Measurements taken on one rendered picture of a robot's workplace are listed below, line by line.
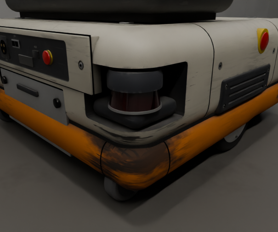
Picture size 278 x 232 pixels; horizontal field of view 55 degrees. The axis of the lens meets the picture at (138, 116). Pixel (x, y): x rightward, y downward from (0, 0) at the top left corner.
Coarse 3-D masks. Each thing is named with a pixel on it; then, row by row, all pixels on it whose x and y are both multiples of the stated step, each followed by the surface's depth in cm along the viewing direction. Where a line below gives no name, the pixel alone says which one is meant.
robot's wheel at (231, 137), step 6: (246, 126) 65; (234, 132) 60; (240, 132) 63; (228, 138) 58; (234, 138) 61; (240, 138) 64; (216, 144) 56; (222, 144) 57; (228, 144) 60; (234, 144) 62; (222, 150) 59
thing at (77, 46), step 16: (0, 32) 56; (16, 32) 50; (32, 32) 45; (48, 32) 42; (64, 32) 39; (0, 48) 58; (16, 48) 52; (32, 48) 47; (48, 48) 43; (64, 48) 40; (80, 48) 37; (16, 64) 54; (32, 64) 49; (48, 64) 44; (64, 64) 41; (80, 64) 37; (96, 64) 37; (48, 80) 46; (64, 80) 42; (80, 80) 39; (96, 80) 38
